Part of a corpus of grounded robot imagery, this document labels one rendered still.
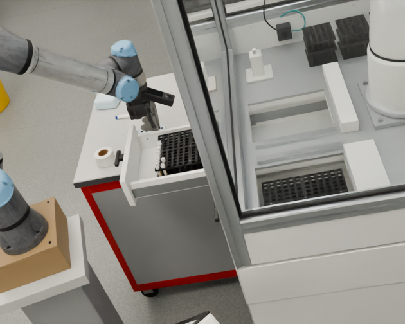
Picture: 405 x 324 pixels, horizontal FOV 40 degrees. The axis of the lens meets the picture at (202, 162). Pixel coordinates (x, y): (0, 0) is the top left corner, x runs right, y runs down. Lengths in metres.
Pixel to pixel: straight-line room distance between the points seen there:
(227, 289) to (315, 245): 1.24
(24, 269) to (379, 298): 0.99
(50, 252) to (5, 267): 0.13
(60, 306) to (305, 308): 0.79
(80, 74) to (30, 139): 2.34
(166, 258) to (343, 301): 1.03
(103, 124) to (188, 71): 1.34
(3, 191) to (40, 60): 0.37
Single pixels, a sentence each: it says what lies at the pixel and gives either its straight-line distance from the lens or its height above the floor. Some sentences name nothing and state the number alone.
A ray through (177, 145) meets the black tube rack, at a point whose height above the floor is 0.90.
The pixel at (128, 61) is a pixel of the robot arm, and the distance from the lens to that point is 1.83.
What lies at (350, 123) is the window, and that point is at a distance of 1.09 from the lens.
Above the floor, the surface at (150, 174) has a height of 0.84.
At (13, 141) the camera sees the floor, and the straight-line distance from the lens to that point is 3.99.
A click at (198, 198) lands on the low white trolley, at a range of 2.08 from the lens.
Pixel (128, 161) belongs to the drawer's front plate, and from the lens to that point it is 1.76.
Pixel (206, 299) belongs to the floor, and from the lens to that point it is 2.50.
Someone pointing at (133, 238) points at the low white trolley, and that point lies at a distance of 2.25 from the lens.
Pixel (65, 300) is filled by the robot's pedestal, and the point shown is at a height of 0.64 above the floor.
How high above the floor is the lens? 1.96
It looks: 39 degrees down
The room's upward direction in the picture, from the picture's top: 18 degrees counter-clockwise
